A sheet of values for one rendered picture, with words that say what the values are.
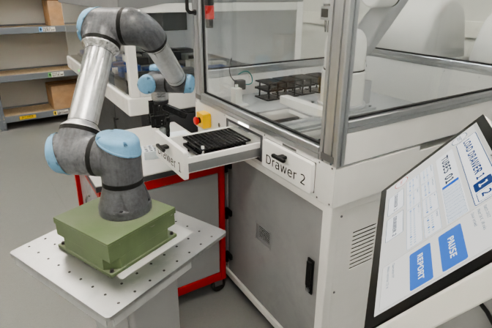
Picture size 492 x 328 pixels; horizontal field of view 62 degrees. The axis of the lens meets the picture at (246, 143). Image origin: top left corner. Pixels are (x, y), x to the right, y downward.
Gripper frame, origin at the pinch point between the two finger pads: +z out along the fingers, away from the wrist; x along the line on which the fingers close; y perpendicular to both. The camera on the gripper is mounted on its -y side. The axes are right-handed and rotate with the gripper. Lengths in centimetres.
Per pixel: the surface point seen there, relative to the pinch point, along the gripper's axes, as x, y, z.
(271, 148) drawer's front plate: 46, -31, -10
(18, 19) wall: -375, 98, -33
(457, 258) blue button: 141, -17, -28
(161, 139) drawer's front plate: 22.9, 6.3, -9.8
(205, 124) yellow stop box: -5.2, -19.3, -5.0
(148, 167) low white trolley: 13.4, 10.9, 5.3
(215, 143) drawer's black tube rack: 31.9, -13.2, -8.6
